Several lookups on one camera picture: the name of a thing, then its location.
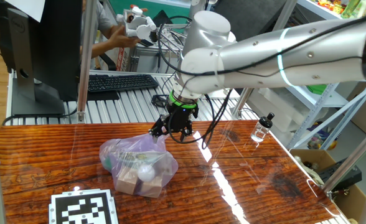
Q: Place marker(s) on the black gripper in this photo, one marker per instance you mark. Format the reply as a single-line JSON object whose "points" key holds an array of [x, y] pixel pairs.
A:
{"points": [[180, 119]]}

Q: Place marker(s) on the purple translucent plastic bag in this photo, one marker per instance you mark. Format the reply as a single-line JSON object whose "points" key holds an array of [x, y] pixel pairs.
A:
{"points": [[133, 146]]}

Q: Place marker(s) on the white handheld device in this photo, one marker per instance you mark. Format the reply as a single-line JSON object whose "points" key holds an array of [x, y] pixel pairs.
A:
{"points": [[137, 28]]}

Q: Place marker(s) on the person's bare forearm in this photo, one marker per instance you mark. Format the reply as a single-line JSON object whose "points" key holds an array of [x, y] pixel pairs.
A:
{"points": [[102, 49], [109, 30]]}

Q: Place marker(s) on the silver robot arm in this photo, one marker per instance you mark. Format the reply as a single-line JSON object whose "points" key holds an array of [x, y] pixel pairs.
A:
{"points": [[295, 59]]}

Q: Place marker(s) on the green item in bag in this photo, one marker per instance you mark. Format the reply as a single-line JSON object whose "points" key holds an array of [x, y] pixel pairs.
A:
{"points": [[108, 162]]}

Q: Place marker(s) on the person's bare hand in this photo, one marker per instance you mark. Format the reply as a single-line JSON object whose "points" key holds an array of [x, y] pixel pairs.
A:
{"points": [[122, 39]]}

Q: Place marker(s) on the small black folding stand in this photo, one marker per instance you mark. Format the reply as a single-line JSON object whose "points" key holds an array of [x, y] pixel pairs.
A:
{"points": [[158, 100]]}

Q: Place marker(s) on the white ball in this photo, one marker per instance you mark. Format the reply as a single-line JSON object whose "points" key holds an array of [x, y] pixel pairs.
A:
{"points": [[146, 173]]}

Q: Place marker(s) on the wooden block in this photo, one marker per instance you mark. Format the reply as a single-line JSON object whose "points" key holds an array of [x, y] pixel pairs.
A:
{"points": [[152, 188], [127, 182]]}

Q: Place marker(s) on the black keyboard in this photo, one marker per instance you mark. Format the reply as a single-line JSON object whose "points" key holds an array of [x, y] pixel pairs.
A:
{"points": [[120, 82]]}

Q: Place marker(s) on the grey aluminium case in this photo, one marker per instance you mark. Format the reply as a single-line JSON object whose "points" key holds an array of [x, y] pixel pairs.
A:
{"points": [[145, 60]]}

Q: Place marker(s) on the wood grain table mat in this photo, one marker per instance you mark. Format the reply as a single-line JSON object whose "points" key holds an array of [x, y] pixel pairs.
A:
{"points": [[232, 186]]}

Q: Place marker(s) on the glass bottle with black cap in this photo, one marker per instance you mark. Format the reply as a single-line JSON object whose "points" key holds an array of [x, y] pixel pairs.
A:
{"points": [[259, 132]]}

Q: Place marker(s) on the white carton with red print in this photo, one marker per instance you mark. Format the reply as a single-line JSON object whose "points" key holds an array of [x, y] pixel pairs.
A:
{"points": [[122, 59]]}

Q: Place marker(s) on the black smartphone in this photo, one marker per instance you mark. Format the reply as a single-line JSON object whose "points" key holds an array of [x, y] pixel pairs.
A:
{"points": [[145, 43]]}

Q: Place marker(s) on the black chair armrest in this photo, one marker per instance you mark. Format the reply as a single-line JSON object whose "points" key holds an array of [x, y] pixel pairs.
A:
{"points": [[106, 63]]}

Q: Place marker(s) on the clear plastic trays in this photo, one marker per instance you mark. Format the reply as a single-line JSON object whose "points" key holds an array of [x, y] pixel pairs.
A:
{"points": [[279, 112]]}

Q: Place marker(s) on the black white fiducial marker board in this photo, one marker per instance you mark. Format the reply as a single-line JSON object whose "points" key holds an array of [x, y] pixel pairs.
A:
{"points": [[83, 211]]}

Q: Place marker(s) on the person in grey shirt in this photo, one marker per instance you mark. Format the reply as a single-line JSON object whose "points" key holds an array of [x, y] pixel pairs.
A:
{"points": [[103, 15]]}

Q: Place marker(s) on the white metal shelf rack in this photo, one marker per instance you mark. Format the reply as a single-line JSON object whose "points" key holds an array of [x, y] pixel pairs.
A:
{"points": [[310, 119]]}

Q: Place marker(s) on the dark grey panel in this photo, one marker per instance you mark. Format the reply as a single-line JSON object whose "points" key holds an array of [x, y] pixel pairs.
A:
{"points": [[251, 15]]}

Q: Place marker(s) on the black computer monitor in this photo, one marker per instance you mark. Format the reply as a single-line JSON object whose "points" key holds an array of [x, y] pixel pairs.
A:
{"points": [[55, 46]]}

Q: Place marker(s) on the colourful toys pile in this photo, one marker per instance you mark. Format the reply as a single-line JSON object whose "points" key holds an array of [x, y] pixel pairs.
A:
{"points": [[318, 141]]}

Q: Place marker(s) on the small folded green cloth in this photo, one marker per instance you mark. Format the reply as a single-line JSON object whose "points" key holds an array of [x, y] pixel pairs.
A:
{"points": [[317, 89]]}

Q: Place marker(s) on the black device in box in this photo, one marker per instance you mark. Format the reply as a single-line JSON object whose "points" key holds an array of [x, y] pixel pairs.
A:
{"points": [[341, 177]]}

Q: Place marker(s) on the white paper sheet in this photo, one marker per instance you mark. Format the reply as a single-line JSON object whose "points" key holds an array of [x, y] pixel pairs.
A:
{"points": [[27, 7]]}

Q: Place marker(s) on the open cardboard box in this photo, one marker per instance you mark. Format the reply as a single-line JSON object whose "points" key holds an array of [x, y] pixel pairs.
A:
{"points": [[351, 202]]}

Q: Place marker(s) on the colourful small toys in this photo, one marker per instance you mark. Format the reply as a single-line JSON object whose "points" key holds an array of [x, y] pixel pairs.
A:
{"points": [[329, 4]]}

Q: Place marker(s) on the green plastic bottle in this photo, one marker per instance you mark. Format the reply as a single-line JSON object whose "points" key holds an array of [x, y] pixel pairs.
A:
{"points": [[351, 7]]}

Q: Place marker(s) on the pale plastic bottle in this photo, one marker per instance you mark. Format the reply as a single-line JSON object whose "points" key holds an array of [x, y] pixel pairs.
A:
{"points": [[364, 7]]}

